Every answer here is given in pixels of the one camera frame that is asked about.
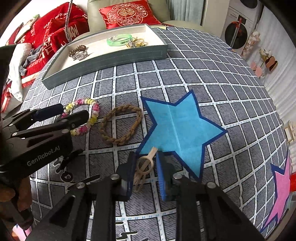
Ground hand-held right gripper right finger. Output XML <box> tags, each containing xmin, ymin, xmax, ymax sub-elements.
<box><xmin>155</xmin><ymin>151</ymin><xmax>266</xmax><ymax>241</ymax></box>

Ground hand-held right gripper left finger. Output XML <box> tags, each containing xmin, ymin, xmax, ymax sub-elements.
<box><xmin>30</xmin><ymin>152</ymin><xmax>139</xmax><ymax>241</ymax></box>

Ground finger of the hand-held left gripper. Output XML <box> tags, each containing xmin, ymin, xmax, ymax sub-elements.
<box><xmin>2</xmin><ymin>103</ymin><xmax>63</xmax><ymax>127</ymax></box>
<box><xmin>8</xmin><ymin>110</ymin><xmax>90</xmax><ymax>141</ymax></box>

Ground pink yellow beaded bracelet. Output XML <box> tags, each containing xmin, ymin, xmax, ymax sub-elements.
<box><xmin>60</xmin><ymin>98</ymin><xmax>100</xmax><ymax>137</ymax></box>

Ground beige hair clip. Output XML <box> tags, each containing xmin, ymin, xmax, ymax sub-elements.
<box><xmin>133</xmin><ymin>146</ymin><xmax>159</xmax><ymax>192</ymax></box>

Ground grey-green shallow tray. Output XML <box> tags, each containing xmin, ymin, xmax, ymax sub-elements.
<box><xmin>42</xmin><ymin>24</ymin><xmax>168</xmax><ymax>89</ymax></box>

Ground brown wooden bead bracelet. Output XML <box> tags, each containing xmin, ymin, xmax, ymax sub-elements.
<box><xmin>69</xmin><ymin>45</ymin><xmax>88</xmax><ymax>57</ymax></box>

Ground green translucent bangle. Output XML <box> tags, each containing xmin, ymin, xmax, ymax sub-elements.
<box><xmin>107</xmin><ymin>34</ymin><xmax>133</xmax><ymax>47</ymax></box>

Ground yellow hair tie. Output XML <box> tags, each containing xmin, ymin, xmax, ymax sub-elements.
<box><xmin>132</xmin><ymin>36</ymin><xmax>148</xmax><ymax>47</ymax></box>

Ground person's left hand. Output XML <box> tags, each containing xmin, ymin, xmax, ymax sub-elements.
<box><xmin>0</xmin><ymin>177</ymin><xmax>33</xmax><ymax>223</ymax></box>

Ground blue paper star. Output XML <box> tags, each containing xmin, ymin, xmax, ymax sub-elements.
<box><xmin>136</xmin><ymin>90</ymin><xmax>228</xmax><ymax>182</ymax></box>

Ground light clothes pile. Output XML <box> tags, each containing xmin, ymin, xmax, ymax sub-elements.
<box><xmin>7</xmin><ymin>43</ymin><xmax>31</xmax><ymax>102</ymax></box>

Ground grey garment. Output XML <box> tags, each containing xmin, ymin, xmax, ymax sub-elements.
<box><xmin>20</xmin><ymin>44</ymin><xmax>44</xmax><ymax>75</ymax></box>

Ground red pillow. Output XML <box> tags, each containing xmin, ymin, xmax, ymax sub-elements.
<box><xmin>6</xmin><ymin>22</ymin><xmax>23</xmax><ymax>45</ymax></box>

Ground photo printed pillow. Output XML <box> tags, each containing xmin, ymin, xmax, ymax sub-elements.
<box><xmin>14</xmin><ymin>14</ymin><xmax>40</xmax><ymax>43</ymax></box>

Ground gooseneck phone holder stand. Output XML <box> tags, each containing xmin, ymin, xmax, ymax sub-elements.
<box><xmin>64</xmin><ymin>0</ymin><xmax>74</xmax><ymax>43</ymax></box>

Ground beige leather armchair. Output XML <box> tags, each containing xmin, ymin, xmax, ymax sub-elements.
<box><xmin>87</xmin><ymin>0</ymin><xmax>204</xmax><ymax>39</ymax></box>

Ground red embroidered cushion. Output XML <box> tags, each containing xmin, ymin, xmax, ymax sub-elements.
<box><xmin>99</xmin><ymin>0</ymin><xmax>162</xmax><ymax>29</ymax></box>

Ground pink paper star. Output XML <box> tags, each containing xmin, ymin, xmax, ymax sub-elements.
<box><xmin>260</xmin><ymin>151</ymin><xmax>292</xmax><ymax>234</ymax></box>

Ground pink paddle decorations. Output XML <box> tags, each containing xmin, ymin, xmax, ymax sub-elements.
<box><xmin>251</xmin><ymin>60</ymin><xmax>265</xmax><ymax>78</ymax></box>

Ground white sheer curtain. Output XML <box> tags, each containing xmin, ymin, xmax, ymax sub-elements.
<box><xmin>250</xmin><ymin>7</ymin><xmax>296</xmax><ymax>130</ymax></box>

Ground teal curtain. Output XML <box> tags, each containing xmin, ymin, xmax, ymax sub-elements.
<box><xmin>166</xmin><ymin>0</ymin><xmax>205</xmax><ymax>21</ymax></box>

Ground gold brown table ornament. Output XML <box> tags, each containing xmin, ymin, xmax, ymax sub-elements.
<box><xmin>259</xmin><ymin>47</ymin><xmax>278</xmax><ymax>69</ymax></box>

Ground pale flower decoration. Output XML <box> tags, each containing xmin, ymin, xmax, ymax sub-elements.
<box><xmin>242</xmin><ymin>30</ymin><xmax>260</xmax><ymax>61</ymax></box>

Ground red mop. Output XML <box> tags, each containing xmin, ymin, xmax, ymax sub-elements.
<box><xmin>230</xmin><ymin>17</ymin><xmax>243</xmax><ymax>48</ymax></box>

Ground white washing machine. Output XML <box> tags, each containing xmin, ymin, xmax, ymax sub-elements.
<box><xmin>220</xmin><ymin>6</ymin><xmax>262</xmax><ymax>56</ymax></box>

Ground white tumble dryer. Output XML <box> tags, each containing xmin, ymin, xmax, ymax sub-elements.
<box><xmin>239</xmin><ymin>0</ymin><xmax>264</xmax><ymax>10</ymax></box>

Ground brown braided bracelet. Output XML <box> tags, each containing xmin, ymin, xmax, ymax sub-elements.
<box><xmin>100</xmin><ymin>104</ymin><xmax>142</xmax><ymax>146</ymax></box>

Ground small wooden frame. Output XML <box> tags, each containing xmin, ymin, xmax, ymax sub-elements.
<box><xmin>283</xmin><ymin>120</ymin><xmax>296</xmax><ymax>143</ymax></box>

